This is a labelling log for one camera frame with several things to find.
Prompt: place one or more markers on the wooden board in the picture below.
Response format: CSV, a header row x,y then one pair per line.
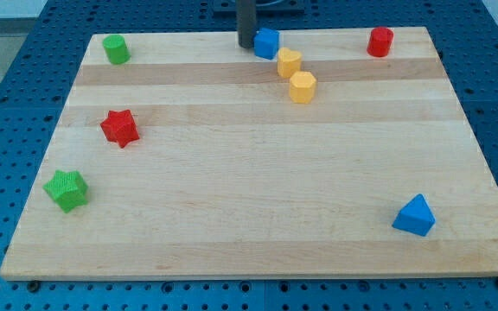
x,y
232,180

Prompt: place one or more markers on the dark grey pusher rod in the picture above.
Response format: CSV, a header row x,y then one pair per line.
x,y
246,19

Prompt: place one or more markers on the yellow hexagon block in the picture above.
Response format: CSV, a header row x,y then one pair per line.
x,y
302,87

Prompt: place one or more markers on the blue cube block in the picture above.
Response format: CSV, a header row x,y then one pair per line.
x,y
266,43

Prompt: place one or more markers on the green cylinder block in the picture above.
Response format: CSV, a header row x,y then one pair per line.
x,y
116,49

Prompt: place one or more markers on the red star block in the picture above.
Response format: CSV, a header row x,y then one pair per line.
x,y
120,127

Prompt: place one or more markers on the red cylinder block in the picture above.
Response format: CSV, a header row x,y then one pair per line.
x,y
380,41

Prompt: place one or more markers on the blue triangle block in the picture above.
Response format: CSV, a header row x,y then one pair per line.
x,y
415,217

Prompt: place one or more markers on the yellow heart block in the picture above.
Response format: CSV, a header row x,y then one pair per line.
x,y
288,62

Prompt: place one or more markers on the green star block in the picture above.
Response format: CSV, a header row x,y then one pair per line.
x,y
67,189

